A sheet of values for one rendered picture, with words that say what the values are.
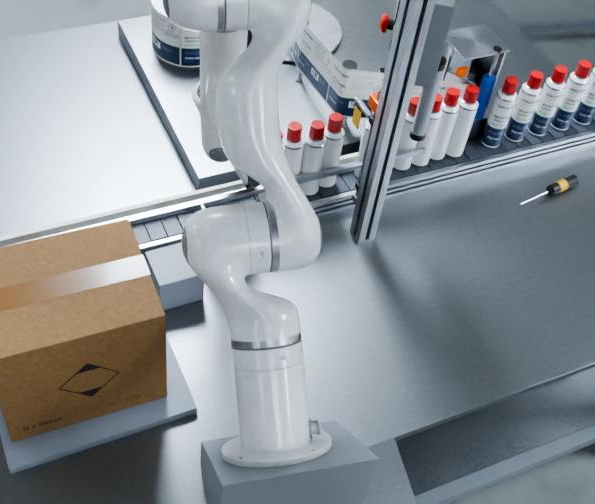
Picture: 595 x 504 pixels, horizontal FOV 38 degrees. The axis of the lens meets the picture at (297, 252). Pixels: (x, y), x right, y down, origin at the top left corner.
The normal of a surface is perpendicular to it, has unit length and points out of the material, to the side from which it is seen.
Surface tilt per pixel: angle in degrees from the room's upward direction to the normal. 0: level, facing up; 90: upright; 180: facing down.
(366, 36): 0
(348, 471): 90
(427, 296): 0
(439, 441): 0
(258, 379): 51
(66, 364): 90
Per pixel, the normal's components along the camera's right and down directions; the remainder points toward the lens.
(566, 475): 0.11, -0.65
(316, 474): 0.23, 0.75
